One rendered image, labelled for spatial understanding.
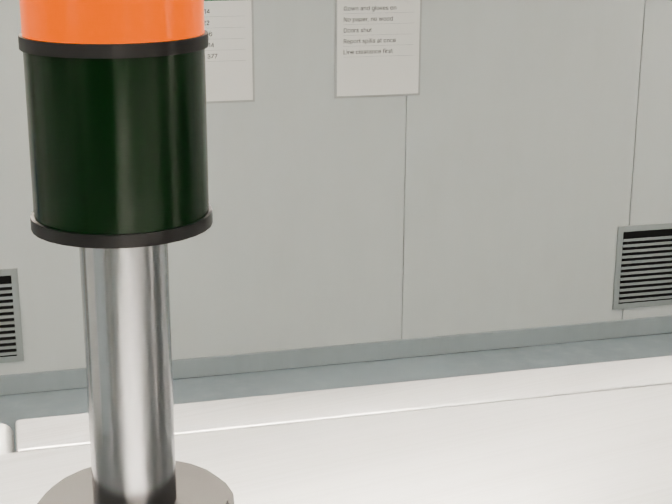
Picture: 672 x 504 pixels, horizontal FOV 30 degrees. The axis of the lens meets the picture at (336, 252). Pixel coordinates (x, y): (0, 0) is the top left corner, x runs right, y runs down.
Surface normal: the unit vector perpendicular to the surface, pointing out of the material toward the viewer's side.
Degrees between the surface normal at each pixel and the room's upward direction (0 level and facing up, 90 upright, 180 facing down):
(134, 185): 90
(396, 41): 90
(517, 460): 0
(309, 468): 0
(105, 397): 90
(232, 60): 90
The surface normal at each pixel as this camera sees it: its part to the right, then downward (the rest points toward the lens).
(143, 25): 0.48, 0.25
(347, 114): 0.25, 0.27
